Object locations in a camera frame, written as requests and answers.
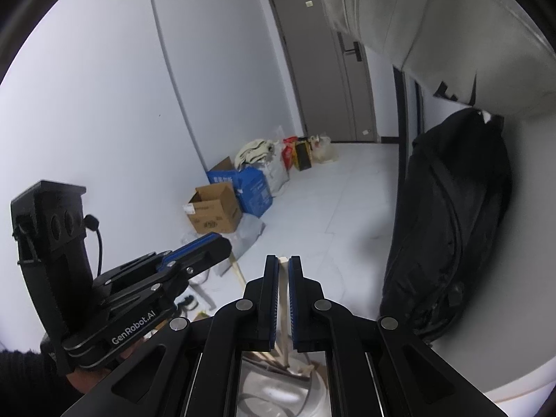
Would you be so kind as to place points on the white utensil holder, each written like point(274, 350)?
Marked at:
point(278, 395)

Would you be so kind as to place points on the brown cardboard box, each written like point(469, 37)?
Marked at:
point(215, 213)

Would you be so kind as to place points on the single bamboo chopstick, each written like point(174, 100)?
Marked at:
point(283, 312)
point(238, 271)

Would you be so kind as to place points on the black backpack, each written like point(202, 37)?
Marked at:
point(447, 226)

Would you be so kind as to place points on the person's left hand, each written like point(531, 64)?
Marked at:
point(87, 378)

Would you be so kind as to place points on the blue printed carton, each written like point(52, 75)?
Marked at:
point(256, 193)

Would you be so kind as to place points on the person's left forearm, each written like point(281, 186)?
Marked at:
point(26, 386)

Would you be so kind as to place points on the beige hanging bag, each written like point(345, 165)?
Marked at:
point(456, 30)

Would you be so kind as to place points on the grey door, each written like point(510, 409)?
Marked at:
point(317, 74)

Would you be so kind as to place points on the white plastic bag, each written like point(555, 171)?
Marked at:
point(323, 150)

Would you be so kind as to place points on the open blue cardboard box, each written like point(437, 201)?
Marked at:
point(221, 178)

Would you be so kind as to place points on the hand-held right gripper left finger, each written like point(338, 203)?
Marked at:
point(272, 304)

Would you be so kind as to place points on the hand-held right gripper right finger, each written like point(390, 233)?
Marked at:
point(295, 304)

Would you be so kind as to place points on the cream clothing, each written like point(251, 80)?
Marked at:
point(254, 152)

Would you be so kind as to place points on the yellow black paper bag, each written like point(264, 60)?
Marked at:
point(303, 156)

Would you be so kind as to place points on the bundle of wooden chopsticks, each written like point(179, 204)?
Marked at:
point(270, 362)

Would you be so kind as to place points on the white tote bag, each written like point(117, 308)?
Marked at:
point(278, 173)

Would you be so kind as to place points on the red bag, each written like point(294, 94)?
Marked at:
point(289, 152)

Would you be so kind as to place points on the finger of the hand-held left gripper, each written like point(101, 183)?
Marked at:
point(195, 246)
point(208, 255)

